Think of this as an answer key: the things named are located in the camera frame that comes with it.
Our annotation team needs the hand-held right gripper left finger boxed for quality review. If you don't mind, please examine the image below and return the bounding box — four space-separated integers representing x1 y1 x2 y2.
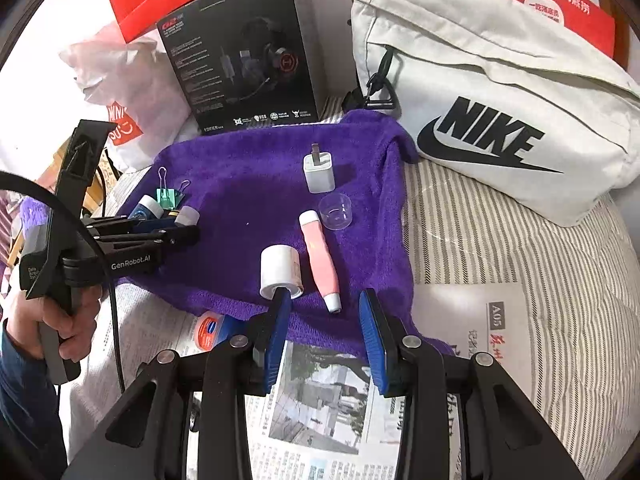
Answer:
62 287 293 480

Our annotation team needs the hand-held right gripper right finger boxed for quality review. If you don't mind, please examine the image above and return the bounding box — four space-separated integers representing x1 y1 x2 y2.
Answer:
358 288 586 480

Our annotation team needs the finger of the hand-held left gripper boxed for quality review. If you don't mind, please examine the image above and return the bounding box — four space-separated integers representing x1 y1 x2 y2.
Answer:
97 225 201 251
80 212 173 235

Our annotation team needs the small white-capped blue jar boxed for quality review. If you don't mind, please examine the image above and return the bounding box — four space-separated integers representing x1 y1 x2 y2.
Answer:
129 195 165 221

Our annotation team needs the small bottle grey cap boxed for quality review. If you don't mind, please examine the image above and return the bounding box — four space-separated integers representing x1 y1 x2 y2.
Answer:
175 205 202 228

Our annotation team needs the orange lotion bottle blue label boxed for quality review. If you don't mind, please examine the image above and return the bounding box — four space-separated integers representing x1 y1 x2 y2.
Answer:
192 311 246 352

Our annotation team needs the white cylindrical container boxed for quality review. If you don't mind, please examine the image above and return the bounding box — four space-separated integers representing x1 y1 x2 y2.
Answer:
259 245 304 301

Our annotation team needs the pink tube white cap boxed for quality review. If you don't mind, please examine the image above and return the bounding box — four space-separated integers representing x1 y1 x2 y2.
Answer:
298 210 343 312

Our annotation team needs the clear plastic cup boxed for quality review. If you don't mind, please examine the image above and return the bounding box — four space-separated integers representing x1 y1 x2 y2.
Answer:
318 195 354 231

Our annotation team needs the person's left forearm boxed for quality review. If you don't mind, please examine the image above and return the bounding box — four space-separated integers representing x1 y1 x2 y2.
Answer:
0 320 68 480

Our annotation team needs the person's left hand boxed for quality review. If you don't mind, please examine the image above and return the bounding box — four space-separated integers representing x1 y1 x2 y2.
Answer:
2 282 101 361

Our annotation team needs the green binder clip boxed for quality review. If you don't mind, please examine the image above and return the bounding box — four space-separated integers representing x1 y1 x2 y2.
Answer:
156 167 192 211

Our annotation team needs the purple fuzzy object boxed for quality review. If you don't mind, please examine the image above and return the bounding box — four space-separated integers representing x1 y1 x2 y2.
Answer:
17 197 51 241

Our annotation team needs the purple fleece towel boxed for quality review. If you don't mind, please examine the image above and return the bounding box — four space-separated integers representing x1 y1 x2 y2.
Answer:
117 109 458 356

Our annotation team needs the newspaper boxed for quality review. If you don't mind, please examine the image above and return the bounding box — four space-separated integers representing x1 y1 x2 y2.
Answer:
67 280 533 480

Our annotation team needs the white plastic bag red label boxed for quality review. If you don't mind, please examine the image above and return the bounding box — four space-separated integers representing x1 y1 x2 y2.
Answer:
60 22 196 173

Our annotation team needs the striped bed sheet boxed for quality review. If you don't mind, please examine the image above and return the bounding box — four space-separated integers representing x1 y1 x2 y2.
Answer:
320 95 640 480

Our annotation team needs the white charger plug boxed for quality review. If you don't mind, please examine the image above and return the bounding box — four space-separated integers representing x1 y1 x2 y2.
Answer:
301 143 337 194

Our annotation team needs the black headset box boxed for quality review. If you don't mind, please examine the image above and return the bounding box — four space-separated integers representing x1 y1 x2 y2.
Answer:
156 0 328 136

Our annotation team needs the white canvas bag black logo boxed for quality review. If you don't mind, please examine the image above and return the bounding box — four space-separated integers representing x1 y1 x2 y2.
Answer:
345 0 640 227

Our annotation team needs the red cardboard box white print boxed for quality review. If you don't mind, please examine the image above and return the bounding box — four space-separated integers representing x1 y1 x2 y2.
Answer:
472 0 617 58

